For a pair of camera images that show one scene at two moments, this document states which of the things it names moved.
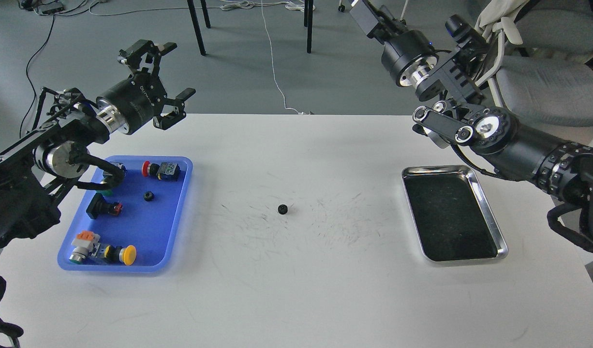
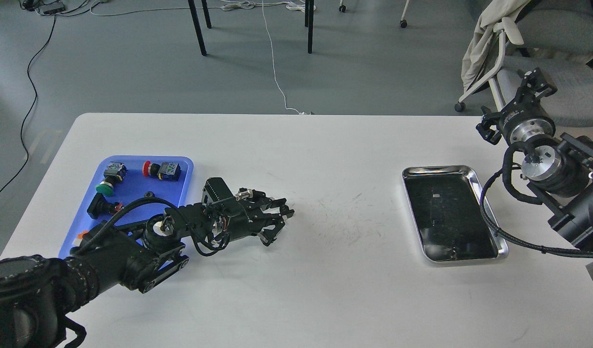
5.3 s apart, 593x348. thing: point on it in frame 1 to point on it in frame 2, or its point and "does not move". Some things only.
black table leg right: (308, 6) does not move
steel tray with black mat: (453, 221) does not move
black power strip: (50, 8) does not move
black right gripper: (409, 56) to (525, 117)
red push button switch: (166, 171) does not move
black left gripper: (131, 105) to (244, 215)
